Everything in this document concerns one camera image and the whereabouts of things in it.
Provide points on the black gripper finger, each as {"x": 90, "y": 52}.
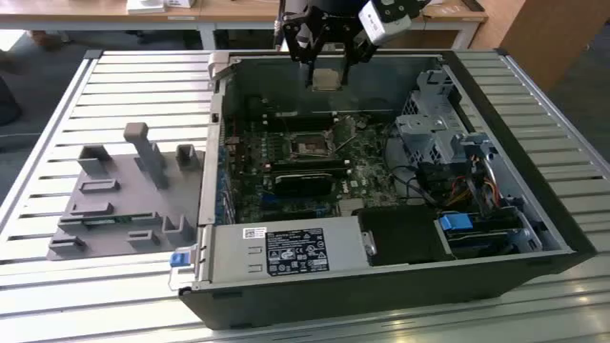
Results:
{"x": 358, "y": 43}
{"x": 305, "y": 35}

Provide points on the silver square CPU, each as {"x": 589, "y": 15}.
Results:
{"x": 328, "y": 79}

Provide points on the CPU socket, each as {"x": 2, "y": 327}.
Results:
{"x": 310, "y": 146}

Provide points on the metal drive cage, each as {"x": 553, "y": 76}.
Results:
{"x": 429, "y": 135}

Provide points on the green motherboard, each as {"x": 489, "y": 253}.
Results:
{"x": 368, "y": 178}

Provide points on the wooden cabinet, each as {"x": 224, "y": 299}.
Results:
{"x": 548, "y": 35}

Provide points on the graphics card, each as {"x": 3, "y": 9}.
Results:
{"x": 305, "y": 186}

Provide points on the wooden desk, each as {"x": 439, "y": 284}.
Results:
{"x": 95, "y": 17}

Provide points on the silver chipset heatsink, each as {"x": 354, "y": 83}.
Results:
{"x": 352, "y": 207}

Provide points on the black plastic shroud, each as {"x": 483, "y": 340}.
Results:
{"x": 401, "y": 232}

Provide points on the blue disk carrier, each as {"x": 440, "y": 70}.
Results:
{"x": 456, "y": 223}

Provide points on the brown shoe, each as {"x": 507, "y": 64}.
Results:
{"x": 46, "y": 35}

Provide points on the grey parts rack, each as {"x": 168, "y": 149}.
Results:
{"x": 119, "y": 200}

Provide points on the silver power supply unit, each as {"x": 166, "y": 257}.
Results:
{"x": 229, "y": 250}

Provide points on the green RAM stick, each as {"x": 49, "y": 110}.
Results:
{"x": 119, "y": 218}

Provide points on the metal disk bay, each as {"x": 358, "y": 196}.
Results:
{"x": 527, "y": 236}

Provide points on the blue case latch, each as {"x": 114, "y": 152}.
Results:
{"x": 180, "y": 259}

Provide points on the black PC case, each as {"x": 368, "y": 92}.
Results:
{"x": 334, "y": 303}

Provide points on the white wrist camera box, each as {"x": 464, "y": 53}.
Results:
{"x": 381, "y": 25}

